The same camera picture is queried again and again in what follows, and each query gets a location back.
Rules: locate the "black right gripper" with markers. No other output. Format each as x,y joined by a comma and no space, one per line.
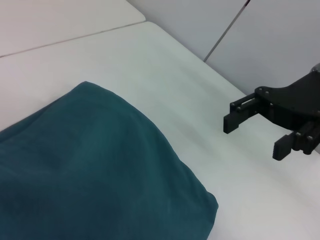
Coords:
295,105

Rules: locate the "teal blue shirt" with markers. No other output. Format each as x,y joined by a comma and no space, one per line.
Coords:
87,170

